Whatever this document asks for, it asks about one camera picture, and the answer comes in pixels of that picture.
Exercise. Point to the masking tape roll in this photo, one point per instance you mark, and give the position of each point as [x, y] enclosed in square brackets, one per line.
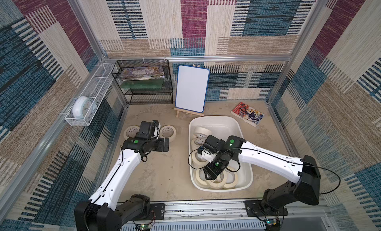
[197, 160]
[219, 182]
[232, 180]
[197, 142]
[169, 132]
[200, 179]
[201, 132]
[131, 131]

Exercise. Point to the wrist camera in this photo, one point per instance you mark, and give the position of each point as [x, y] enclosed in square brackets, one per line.
[212, 148]
[149, 130]

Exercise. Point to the black wire shelf rack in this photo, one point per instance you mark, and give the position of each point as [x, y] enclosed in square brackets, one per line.
[164, 95]

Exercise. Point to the white alarm clock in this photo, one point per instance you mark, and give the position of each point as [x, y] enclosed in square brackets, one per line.
[83, 107]

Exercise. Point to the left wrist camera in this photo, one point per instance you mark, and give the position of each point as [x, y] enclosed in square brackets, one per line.
[149, 130]

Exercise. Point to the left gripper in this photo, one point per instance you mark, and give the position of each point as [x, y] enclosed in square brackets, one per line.
[159, 147]

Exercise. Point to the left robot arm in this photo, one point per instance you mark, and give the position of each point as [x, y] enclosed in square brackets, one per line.
[116, 180]

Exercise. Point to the green book on shelf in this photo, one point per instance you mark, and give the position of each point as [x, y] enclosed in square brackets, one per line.
[142, 84]

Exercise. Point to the blue framed whiteboard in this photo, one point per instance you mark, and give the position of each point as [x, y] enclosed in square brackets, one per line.
[191, 89]

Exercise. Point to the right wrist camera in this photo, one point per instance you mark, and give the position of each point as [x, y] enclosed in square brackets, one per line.
[212, 148]

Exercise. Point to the white wire wall basket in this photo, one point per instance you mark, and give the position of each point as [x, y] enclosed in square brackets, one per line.
[95, 89]

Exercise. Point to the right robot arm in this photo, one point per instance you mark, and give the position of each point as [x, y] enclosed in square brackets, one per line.
[302, 174]

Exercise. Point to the colourful magazine on shelf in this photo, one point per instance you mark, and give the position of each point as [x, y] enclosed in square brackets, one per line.
[142, 73]

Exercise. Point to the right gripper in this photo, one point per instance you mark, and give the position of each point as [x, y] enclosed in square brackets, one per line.
[211, 172]

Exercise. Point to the red manga book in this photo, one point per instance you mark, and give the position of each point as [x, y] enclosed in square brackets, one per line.
[248, 114]

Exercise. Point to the white plastic storage box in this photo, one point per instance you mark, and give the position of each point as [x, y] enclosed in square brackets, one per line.
[227, 129]

